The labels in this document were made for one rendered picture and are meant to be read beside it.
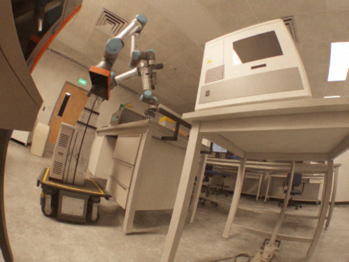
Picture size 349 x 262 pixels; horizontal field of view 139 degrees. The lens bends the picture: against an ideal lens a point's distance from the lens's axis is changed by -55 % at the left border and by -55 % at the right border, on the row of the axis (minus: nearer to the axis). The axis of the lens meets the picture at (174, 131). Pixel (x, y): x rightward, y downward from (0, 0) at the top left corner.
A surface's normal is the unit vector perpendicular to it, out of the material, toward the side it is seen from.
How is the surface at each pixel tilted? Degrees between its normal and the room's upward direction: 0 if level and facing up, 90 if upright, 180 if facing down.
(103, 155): 90
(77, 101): 90
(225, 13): 180
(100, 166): 90
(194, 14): 180
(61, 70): 90
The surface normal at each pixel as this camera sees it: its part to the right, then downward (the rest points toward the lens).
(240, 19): -0.22, 0.95
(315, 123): -0.69, -0.32
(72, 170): 0.69, -0.03
